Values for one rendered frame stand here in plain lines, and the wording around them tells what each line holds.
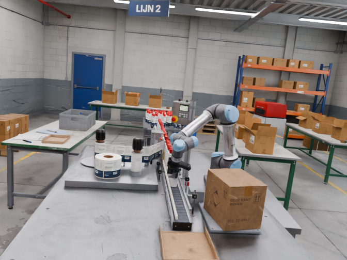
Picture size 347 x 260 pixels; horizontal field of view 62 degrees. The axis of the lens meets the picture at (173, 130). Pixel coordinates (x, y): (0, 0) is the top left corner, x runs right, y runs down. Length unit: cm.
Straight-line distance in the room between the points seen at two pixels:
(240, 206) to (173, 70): 851
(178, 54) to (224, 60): 157
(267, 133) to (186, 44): 658
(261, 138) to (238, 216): 231
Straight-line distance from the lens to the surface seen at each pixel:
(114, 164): 223
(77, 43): 1054
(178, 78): 998
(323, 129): 675
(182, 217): 176
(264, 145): 399
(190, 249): 159
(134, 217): 183
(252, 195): 174
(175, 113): 245
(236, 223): 177
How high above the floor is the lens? 168
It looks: 11 degrees down
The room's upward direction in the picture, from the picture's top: 5 degrees clockwise
